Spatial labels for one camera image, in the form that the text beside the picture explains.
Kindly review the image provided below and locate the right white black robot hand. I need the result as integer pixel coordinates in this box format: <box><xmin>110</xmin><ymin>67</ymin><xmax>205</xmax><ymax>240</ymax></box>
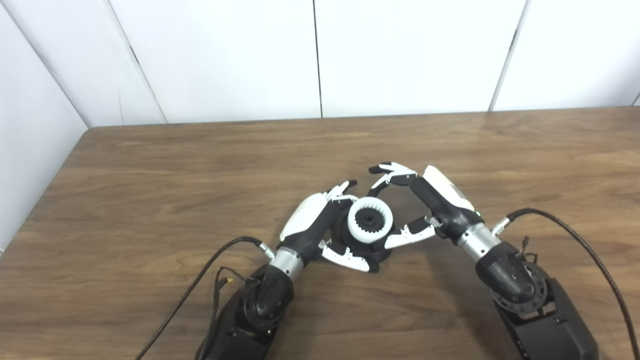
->
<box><xmin>368</xmin><ymin>161</ymin><xmax>486</xmax><ymax>250</ymax></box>

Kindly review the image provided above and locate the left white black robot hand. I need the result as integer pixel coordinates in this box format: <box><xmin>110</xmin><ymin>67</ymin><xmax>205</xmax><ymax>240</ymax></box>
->
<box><xmin>278</xmin><ymin>180</ymin><xmax>381</xmax><ymax>274</ymax></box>

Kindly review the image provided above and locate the white toothed plastic ring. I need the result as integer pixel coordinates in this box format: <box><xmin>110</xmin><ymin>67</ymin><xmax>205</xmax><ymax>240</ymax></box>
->
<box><xmin>347</xmin><ymin>196</ymin><xmax>394</xmax><ymax>244</ymax></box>

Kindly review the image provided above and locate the round black plastic part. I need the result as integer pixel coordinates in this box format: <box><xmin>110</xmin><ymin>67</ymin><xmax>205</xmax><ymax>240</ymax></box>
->
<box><xmin>330</xmin><ymin>207</ymin><xmax>401</xmax><ymax>263</ymax></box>

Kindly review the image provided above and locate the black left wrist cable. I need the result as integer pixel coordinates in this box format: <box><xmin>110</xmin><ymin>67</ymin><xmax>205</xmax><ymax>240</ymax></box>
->
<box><xmin>135</xmin><ymin>236</ymin><xmax>276</xmax><ymax>360</ymax></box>

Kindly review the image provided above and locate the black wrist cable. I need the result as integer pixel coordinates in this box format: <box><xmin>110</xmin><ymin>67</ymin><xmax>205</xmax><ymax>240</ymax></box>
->
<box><xmin>491</xmin><ymin>207</ymin><xmax>640</xmax><ymax>360</ymax></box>
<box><xmin>135</xmin><ymin>236</ymin><xmax>276</xmax><ymax>360</ymax></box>

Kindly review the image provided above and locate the thin wire with dark plug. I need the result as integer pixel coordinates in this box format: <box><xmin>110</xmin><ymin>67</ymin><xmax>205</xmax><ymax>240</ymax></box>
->
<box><xmin>517</xmin><ymin>236</ymin><xmax>538</xmax><ymax>263</ymax></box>

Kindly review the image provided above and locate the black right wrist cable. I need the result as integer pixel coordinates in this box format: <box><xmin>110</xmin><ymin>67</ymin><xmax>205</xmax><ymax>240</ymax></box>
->
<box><xmin>491</xmin><ymin>207</ymin><xmax>640</xmax><ymax>360</ymax></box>

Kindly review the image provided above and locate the thin wire with yellow plug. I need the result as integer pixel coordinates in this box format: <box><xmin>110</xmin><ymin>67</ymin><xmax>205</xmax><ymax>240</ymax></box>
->
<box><xmin>212</xmin><ymin>277</ymin><xmax>256</xmax><ymax>341</ymax></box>

